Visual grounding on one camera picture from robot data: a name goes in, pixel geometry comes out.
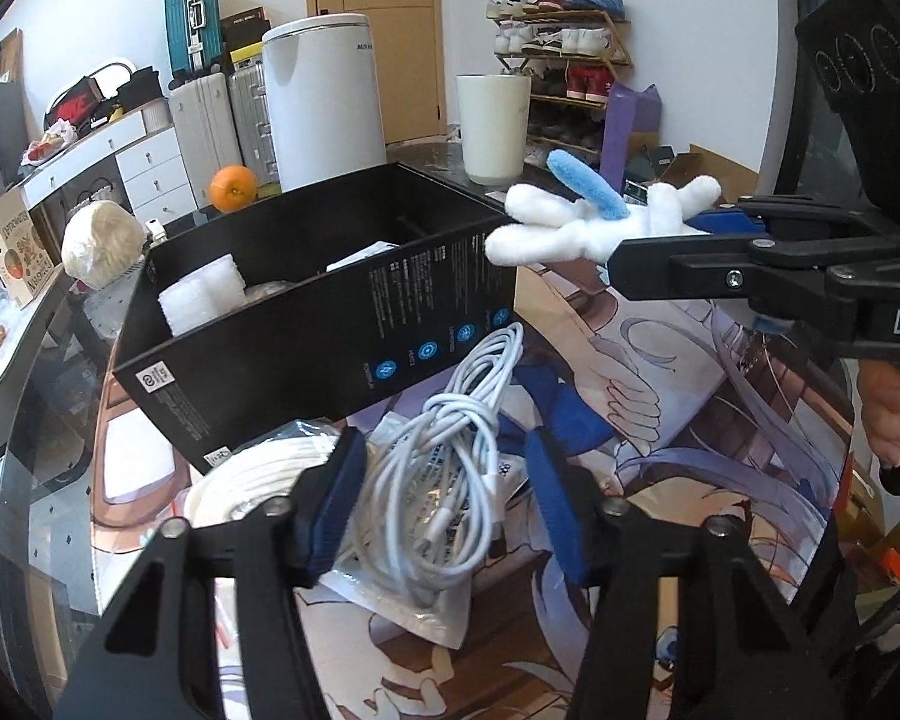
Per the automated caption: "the tall white appliance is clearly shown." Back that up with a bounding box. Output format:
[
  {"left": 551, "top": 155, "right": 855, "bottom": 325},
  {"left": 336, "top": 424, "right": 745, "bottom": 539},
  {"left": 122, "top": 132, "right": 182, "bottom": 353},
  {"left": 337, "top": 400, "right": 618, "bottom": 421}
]
[{"left": 261, "top": 13, "right": 389, "bottom": 192}]

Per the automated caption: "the black bag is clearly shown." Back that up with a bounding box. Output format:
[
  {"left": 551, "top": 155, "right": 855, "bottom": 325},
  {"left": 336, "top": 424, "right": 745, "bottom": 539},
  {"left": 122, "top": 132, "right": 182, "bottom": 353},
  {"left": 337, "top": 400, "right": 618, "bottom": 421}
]
[{"left": 116, "top": 67, "right": 167, "bottom": 110}]

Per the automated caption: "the shoe rack with shoes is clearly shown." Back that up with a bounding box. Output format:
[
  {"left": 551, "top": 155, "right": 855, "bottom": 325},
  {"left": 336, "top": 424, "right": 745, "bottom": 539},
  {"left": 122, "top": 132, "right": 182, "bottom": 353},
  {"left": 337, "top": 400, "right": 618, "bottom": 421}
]
[{"left": 487, "top": 0, "right": 631, "bottom": 151}]

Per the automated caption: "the person's right hand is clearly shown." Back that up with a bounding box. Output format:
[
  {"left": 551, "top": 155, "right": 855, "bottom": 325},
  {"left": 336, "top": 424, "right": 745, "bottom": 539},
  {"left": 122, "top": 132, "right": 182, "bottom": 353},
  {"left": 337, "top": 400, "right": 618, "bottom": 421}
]
[{"left": 859, "top": 364, "right": 900, "bottom": 472}]

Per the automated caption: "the cardboard fruit box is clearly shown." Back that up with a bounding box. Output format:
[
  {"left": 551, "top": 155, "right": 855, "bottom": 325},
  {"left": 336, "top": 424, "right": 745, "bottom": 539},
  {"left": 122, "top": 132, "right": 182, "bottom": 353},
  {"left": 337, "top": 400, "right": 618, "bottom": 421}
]
[{"left": 0, "top": 187, "right": 65, "bottom": 308}]

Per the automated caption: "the white cord coil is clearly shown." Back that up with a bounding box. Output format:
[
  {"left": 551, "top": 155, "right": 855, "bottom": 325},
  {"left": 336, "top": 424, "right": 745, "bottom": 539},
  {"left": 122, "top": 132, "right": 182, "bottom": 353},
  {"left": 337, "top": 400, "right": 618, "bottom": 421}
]
[{"left": 184, "top": 435, "right": 346, "bottom": 533}]

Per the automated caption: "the white oval mirror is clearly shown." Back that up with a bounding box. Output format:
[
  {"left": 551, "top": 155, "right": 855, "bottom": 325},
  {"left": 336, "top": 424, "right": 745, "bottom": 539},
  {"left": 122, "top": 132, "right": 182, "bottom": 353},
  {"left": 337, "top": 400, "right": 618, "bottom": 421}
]
[{"left": 82, "top": 56, "right": 140, "bottom": 91}]

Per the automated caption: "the white suitcase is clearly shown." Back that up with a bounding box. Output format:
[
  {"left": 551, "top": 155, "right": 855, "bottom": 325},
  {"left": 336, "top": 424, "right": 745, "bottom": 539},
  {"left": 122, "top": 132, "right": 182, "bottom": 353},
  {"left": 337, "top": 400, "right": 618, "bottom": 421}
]
[{"left": 169, "top": 75, "right": 233, "bottom": 203}]

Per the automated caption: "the white cable bundle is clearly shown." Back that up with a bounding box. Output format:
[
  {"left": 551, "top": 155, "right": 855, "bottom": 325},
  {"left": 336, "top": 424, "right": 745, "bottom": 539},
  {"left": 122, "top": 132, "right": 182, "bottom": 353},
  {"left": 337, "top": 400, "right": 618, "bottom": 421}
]
[{"left": 352, "top": 322, "right": 526, "bottom": 608}]

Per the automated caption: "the red and black shoe box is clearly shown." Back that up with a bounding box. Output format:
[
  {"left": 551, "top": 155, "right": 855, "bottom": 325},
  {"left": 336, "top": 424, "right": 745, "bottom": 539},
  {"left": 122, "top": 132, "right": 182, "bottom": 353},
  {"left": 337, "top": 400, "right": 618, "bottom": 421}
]
[{"left": 43, "top": 76, "right": 110, "bottom": 128}]

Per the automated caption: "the teal suitcase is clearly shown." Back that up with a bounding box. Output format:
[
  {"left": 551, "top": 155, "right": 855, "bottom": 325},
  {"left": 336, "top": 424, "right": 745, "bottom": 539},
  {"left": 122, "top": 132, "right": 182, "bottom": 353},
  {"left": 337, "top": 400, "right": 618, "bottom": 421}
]
[{"left": 163, "top": 0, "right": 222, "bottom": 80}]

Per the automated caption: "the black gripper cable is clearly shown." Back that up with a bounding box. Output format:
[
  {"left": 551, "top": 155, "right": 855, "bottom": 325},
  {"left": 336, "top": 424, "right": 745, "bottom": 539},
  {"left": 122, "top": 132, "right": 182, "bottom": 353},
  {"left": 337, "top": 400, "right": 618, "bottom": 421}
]
[{"left": 769, "top": 0, "right": 822, "bottom": 196}]

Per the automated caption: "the brown cardboard box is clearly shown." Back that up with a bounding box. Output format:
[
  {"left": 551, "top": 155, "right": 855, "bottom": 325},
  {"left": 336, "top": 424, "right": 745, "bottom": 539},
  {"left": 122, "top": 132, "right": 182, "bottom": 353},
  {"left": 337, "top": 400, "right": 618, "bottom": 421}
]
[{"left": 0, "top": 28, "right": 25, "bottom": 83}]

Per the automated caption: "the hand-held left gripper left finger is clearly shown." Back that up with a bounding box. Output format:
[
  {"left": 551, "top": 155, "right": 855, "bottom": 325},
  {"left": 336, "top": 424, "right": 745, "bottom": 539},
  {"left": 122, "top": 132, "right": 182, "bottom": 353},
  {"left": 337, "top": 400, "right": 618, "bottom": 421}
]
[{"left": 52, "top": 427, "right": 368, "bottom": 720}]

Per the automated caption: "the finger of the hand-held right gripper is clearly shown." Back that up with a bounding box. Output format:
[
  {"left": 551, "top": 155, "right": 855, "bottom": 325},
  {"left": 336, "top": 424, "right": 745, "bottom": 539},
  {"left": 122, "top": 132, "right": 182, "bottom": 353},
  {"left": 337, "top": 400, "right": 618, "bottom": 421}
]
[
  {"left": 607, "top": 234, "right": 900, "bottom": 317},
  {"left": 686, "top": 195, "right": 900, "bottom": 241}
]

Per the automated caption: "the white cylindrical bin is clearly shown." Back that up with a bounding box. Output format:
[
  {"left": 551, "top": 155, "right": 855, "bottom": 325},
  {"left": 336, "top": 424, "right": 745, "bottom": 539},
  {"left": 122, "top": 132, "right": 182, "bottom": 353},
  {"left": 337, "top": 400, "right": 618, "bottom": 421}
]
[{"left": 456, "top": 73, "right": 533, "bottom": 185}]

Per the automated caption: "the open cardboard carton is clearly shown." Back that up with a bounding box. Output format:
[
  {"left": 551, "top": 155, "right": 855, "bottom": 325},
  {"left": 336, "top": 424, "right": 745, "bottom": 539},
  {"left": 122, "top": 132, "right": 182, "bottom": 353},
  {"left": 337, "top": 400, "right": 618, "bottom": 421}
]
[{"left": 622, "top": 142, "right": 758, "bottom": 205}]

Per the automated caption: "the white and blue plush toy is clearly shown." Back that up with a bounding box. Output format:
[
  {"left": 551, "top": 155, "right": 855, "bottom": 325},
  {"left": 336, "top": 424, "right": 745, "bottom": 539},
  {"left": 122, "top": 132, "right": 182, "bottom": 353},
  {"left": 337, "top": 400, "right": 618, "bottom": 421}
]
[{"left": 484, "top": 150, "right": 725, "bottom": 267}]

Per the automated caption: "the clear plastic zip bag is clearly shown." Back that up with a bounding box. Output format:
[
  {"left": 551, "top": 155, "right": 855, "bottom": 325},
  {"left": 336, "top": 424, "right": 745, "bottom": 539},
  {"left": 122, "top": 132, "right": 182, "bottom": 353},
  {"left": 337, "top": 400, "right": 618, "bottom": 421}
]
[{"left": 319, "top": 457, "right": 533, "bottom": 650}]

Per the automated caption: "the orange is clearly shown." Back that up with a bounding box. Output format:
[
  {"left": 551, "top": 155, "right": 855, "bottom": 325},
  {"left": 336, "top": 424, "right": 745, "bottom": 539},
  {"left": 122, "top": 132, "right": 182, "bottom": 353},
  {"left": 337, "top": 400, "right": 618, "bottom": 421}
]
[{"left": 210, "top": 165, "right": 260, "bottom": 212}]

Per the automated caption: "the cream round bundle in bag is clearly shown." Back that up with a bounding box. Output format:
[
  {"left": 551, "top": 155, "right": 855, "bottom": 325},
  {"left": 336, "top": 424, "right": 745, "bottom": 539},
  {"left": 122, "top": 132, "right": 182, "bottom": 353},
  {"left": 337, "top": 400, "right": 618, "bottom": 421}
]
[{"left": 61, "top": 201, "right": 147, "bottom": 290}]

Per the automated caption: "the printed anime mat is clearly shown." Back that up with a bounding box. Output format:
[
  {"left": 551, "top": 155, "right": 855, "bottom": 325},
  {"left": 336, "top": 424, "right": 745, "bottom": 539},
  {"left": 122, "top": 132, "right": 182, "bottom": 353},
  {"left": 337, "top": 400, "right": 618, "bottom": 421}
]
[{"left": 94, "top": 240, "right": 856, "bottom": 720}]

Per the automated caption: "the white side table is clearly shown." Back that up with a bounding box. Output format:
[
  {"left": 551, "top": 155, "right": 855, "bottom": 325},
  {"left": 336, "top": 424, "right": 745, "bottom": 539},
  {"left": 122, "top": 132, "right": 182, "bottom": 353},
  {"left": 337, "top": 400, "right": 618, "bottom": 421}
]
[{"left": 0, "top": 270, "right": 80, "bottom": 421}]

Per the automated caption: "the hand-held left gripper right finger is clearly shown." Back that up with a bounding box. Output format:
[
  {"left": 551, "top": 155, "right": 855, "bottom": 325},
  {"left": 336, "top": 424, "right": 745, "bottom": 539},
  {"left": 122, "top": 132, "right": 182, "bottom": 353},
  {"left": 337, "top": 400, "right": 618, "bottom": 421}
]
[{"left": 523, "top": 424, "right": 848, "bottom": 720}]

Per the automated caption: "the purple box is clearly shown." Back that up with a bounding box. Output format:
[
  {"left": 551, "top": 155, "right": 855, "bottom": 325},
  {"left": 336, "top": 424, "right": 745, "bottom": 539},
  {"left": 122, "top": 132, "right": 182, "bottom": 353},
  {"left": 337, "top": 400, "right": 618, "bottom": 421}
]
[{"left": 598, "top": 82, "right": 668, "bottom": 181}]

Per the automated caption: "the silver suitcase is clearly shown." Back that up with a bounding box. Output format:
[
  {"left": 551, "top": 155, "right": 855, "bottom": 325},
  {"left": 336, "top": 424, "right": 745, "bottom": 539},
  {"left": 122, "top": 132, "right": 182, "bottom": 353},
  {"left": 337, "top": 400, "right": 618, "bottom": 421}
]
[{"left": 229, "top": 64, "right": 278, "bottom": 182}]

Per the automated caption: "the white drawer desk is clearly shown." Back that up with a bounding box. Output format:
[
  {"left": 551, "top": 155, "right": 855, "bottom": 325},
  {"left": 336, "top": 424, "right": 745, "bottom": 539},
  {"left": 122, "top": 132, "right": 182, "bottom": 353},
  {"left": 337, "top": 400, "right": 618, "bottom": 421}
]
[{"left": 22, "top": 101, "right": 203, "bottom": 230}]

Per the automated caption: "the white foam piece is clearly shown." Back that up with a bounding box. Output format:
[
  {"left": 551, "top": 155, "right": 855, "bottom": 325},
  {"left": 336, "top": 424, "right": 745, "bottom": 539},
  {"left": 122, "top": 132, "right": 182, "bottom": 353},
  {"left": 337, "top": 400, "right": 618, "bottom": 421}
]
[{"left": 157, "top": 253, "right": 245, "bottom": 335}]

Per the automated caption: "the dark brown box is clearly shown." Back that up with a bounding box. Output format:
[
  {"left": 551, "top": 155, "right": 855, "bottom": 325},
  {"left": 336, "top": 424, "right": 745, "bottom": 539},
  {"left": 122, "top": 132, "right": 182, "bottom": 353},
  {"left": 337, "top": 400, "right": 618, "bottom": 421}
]
[{"left": 221, "top": 7, "right": 271, "bottom": 53}]

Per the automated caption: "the black cardboard box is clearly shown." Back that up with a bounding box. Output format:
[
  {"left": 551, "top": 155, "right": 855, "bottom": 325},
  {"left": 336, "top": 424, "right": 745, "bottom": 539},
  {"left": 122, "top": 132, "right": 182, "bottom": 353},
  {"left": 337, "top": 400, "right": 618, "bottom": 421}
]
[{"left": 111, "top": 161, "right": 526, "bottom": 477}]

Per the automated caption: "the wooden shoe rack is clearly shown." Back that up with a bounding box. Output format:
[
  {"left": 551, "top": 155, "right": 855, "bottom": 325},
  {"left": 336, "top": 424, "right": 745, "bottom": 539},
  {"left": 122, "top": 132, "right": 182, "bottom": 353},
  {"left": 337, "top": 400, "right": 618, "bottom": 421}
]
[{"left": 487, "top": 4, "right": 635, "bottom": 158}]

